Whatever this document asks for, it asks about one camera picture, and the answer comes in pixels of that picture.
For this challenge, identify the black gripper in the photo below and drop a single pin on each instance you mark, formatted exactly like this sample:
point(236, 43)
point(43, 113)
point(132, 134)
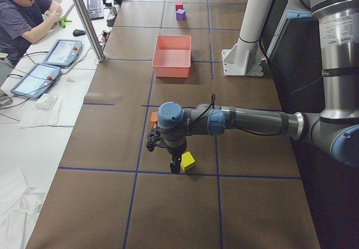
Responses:
point(175, 152)

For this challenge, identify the red foam block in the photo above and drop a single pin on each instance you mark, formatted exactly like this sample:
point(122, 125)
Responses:
point(179, 5)

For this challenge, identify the purple foam block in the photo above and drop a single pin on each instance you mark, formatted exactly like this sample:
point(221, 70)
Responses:
point(181, 15)

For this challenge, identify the orange foam block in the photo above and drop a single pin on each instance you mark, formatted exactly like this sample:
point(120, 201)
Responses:
point(153, 119)

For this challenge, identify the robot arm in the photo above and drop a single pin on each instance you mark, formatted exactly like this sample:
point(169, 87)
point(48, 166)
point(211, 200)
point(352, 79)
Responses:
point(334, 130)

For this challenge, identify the pink plastic bin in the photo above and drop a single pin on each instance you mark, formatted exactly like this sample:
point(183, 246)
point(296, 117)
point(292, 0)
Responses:
point(172, 56)

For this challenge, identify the yellow foam block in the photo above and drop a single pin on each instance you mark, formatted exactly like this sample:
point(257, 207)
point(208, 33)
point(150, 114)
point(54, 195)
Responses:
point(187, 161)

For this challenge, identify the black keyboard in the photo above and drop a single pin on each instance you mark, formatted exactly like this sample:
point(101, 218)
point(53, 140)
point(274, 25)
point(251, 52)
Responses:
point(95, 9)

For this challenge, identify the black computer mouse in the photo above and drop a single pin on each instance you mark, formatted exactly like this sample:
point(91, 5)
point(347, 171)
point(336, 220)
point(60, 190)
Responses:
point(78, 32)

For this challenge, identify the green plastic clamp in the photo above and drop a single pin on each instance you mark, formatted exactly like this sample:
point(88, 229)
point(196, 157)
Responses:
point(63, 21)

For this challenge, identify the upper teach pendant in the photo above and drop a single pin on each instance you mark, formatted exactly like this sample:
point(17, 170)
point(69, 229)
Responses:
point(63, 53)

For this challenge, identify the teach pendant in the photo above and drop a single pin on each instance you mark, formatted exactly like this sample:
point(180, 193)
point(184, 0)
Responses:
point(37, 81)
point(63, 53)

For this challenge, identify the white plastic bag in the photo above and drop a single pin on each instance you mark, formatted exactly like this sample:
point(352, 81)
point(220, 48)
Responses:
point(46, 102)

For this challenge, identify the seated person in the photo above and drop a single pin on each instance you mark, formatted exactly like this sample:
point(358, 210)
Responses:
point(26, 22)

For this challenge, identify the lower teach pendant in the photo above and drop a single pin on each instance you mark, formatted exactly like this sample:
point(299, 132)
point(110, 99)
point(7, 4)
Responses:
point(37, 81)

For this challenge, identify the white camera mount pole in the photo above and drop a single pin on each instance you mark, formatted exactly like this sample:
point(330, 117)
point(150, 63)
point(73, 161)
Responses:
point(244, 59)

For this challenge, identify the aluminium frame post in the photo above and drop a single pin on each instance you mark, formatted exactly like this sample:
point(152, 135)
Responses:
point(89, 29)

